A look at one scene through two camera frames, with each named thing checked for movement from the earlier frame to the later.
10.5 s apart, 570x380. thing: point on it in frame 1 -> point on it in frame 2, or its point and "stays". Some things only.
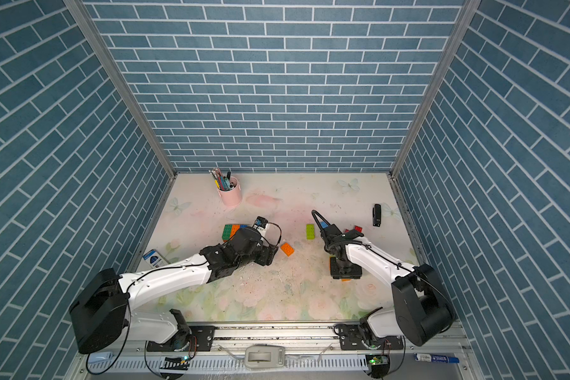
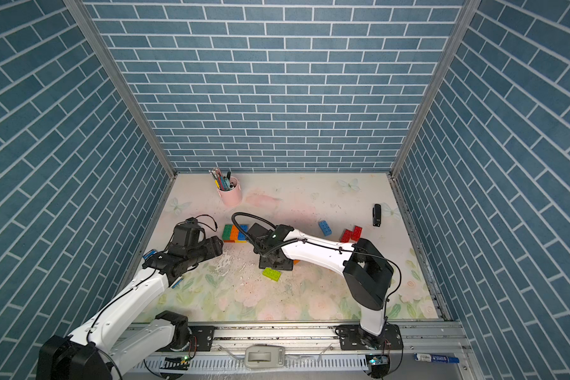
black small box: (376, 214) stays
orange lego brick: (235, 227) stays
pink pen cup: (233, 197) stays
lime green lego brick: (310, 231) -> (271, 274)
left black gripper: (267, 254) -> (214, 246)
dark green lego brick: (226, 232) stays
